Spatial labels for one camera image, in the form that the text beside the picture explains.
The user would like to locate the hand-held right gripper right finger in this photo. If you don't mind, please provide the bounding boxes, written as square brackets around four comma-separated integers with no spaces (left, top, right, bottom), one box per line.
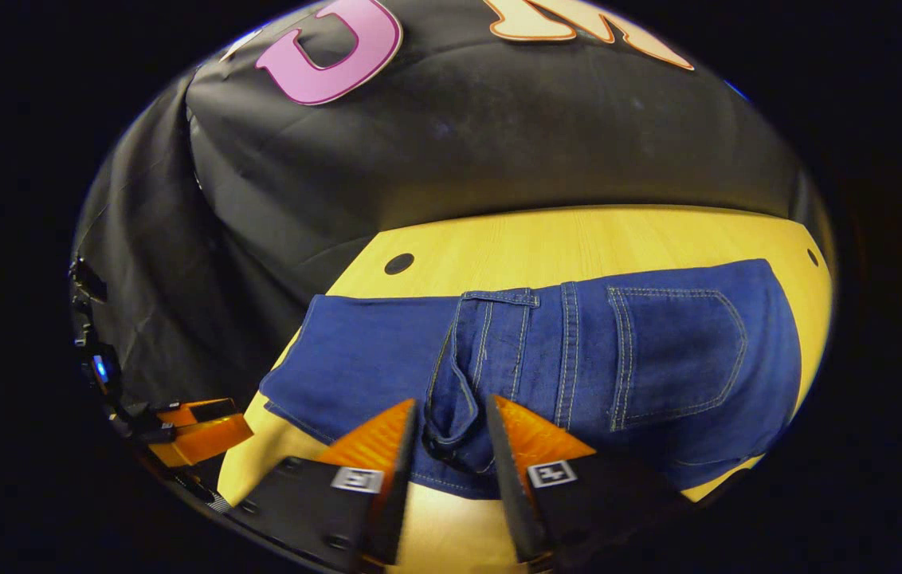
[485,395,683,567]

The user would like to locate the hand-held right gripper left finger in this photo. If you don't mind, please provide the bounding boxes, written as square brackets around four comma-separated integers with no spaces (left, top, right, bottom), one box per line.
[228,399,420,572]

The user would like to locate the blue denim jeans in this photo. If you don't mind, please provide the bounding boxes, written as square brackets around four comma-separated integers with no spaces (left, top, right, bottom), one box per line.
[260,259,802,501]

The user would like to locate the black backdrop cloth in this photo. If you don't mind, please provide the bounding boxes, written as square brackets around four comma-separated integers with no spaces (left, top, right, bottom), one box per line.
[71,0,826,407]

